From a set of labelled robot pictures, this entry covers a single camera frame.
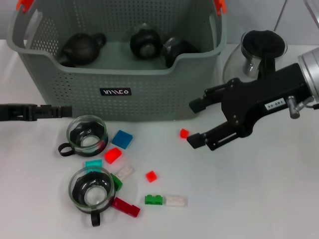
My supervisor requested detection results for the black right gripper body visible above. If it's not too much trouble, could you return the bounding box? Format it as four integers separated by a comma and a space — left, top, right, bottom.
221, 63, 315, 139

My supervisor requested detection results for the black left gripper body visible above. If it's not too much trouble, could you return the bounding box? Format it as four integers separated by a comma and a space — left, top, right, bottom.
0, 103, 38, 123

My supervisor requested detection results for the glass teacup with black sleeve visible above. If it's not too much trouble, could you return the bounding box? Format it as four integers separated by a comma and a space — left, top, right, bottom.
129, 23, 162, 60
57, 115, 109, 158
160, 36, 200, 68
68, 166, 116, 228

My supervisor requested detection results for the grey-green perforated storage bin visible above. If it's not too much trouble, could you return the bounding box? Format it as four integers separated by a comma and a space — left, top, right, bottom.
6, 0, 227, 121

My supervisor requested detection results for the teal flat building brick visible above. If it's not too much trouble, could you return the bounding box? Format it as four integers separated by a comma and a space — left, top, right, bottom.
84, 159, 104, 174

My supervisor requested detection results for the black clay teapot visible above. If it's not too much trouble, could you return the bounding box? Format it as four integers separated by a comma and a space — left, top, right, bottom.
58, 32, 107, 68

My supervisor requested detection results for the blue flat building brick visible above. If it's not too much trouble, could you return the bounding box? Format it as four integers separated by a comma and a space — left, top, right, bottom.
111, 129, 134, 150

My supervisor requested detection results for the red sloped building brick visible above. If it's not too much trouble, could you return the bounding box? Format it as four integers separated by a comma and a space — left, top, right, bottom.
104, 147, 123, 165

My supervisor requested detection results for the white two-stud plate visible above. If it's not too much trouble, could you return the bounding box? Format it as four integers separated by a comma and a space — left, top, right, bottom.
116, 165, 134, 180
164, 196, 187, 207

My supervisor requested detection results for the green two-stud brick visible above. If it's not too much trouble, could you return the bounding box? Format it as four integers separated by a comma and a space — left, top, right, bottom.
144, 194, 165, 206

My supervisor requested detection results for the green building brick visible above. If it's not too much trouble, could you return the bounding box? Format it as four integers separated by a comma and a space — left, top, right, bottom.
109, 173, 124, 192

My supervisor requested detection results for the dark red long brick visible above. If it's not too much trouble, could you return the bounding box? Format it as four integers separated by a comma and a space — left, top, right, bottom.
111, 197, 141, 218

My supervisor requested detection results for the glass pitcher with black handle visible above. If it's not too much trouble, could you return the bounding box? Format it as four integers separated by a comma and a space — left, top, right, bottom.
223, 29, 289, 83

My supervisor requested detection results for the orange bin handle clip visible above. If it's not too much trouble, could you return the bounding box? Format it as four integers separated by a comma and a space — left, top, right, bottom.
213, 0, 227, 16
15, 0, 34, 13

